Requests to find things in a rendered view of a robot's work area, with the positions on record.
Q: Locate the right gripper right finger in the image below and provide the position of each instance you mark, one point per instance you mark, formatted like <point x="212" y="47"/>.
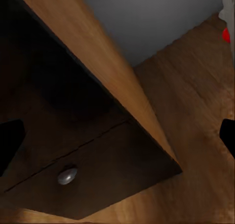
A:
<point x="227" y="134"/>

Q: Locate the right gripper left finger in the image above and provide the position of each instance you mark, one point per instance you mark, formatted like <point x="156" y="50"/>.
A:
<point x="12" y="135"/>

